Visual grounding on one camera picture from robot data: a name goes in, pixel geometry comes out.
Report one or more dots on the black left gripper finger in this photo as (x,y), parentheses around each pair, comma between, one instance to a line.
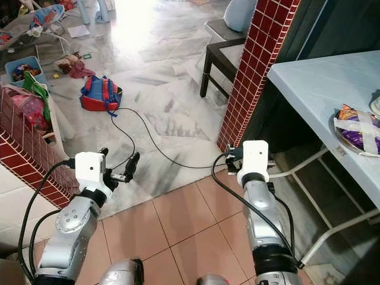
(132,165)
(103,152)

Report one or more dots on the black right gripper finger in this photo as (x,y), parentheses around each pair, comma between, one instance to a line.
(228,153)

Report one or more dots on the round metal plate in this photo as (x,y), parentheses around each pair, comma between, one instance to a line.
(347,146)

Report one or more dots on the white tape strip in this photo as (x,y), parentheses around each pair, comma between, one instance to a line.
(369,135)
(347,123)

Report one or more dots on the purple snack packet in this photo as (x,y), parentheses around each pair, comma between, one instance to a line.
(353,138)

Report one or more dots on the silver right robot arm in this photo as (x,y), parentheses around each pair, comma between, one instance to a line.
(264,219)

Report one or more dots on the blue and red backpack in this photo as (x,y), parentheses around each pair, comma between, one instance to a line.
(101,92)

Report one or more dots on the white metal tube rack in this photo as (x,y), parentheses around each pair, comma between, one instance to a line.
(300,162)

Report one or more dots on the pink stuffed toy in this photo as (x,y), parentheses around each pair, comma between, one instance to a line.
(80,70)

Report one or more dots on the pink plastic bag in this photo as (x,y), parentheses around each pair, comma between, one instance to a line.
(29,107)

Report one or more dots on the red tiled pillar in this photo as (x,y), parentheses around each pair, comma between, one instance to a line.
(258,71)

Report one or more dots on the green cloth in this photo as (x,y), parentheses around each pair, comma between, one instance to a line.
(40,92)

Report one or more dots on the silver left robot leg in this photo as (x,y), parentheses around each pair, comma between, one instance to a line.
(122,273)

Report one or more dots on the silver robot leg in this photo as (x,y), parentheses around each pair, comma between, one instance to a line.
(214,280)
(122,273)

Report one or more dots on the dark wooden stool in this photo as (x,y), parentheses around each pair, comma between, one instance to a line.
(214,53)

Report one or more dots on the light blue table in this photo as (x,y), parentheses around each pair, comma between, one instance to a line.
(314,95)

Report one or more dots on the light blue toy bin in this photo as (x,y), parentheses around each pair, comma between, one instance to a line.
(41,71)

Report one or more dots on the silver right robot leg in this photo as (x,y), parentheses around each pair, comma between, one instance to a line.
(214,280)

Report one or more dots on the white paper sheet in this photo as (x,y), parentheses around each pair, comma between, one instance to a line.
(78,31)

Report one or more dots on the light blue cushion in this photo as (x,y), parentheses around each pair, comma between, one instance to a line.
(240,15)

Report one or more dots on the brown cardboard box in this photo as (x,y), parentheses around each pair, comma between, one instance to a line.
(9,273)

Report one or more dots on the grey baby bouncer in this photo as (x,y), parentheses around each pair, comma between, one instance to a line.
(47,16)

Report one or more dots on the white round dish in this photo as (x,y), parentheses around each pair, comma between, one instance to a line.
(376,104)

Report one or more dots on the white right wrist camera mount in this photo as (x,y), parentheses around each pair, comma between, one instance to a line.
(254,157)

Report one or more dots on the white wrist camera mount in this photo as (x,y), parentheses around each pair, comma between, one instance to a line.
(91,169)
(254,157)

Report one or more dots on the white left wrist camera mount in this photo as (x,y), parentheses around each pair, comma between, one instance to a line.
(91,169)

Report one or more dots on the red tiled low wall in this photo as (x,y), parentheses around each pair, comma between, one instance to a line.
(29,160)

